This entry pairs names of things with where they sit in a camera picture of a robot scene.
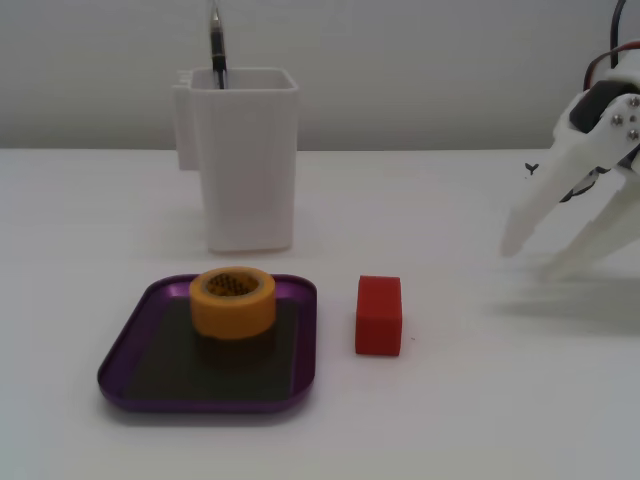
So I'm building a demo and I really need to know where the red rectangular block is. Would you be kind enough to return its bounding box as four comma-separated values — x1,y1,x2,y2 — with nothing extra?
354,275,404,357

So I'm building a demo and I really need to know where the black pen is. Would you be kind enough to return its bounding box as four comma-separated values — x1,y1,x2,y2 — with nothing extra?
208,0,229,91

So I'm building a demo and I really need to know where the red cable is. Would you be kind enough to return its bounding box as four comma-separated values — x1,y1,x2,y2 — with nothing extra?
582,44,640,91

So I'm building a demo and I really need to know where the white plastic pen holder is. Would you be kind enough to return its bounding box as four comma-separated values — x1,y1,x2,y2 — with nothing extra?
170,67,301,255

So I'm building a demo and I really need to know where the black cable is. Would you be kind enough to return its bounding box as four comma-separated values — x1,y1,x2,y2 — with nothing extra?
610,0,629,66

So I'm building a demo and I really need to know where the purple metal tray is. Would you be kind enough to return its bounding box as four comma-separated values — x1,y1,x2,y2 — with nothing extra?
96,273,318,415

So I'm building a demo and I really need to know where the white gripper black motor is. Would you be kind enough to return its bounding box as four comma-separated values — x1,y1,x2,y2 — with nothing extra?
501,57,640,279

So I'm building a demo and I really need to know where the yellow tape roll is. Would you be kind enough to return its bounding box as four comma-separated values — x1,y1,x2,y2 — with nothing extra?
188,266,276,341

